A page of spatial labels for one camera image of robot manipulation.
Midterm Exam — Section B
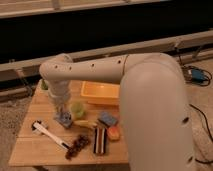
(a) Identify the orange sponge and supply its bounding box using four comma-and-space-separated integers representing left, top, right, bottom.
107, 126, 120, 141

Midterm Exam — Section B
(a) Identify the purple grapes bunch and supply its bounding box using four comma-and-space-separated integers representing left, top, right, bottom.
65, 135, 91, 160

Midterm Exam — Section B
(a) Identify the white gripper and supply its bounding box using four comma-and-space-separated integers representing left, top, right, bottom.
48, 81, 70, 112

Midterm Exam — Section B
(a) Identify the black cable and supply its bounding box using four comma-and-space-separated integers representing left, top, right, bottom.
181, 65, 213, 165

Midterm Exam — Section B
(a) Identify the yellow plastic bin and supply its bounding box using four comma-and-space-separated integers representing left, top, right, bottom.
81, 81, 119, 105

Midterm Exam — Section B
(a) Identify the blue grey towel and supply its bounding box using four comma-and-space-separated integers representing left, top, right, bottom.
54, 112, 72, 128

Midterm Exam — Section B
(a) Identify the green plastic cup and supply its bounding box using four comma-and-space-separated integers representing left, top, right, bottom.
71, 102, 84, 119

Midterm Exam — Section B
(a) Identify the yellow banana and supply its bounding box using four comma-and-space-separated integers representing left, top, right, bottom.
73, 120, 97, 130

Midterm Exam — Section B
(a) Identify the blue sponge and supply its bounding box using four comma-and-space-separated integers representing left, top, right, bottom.
98, 111, 118, 127

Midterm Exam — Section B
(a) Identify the blue power box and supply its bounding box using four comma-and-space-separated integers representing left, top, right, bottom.
191, 69, 205, 82

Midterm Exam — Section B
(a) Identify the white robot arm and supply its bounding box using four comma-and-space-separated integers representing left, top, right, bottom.
39, 53, 196, 171

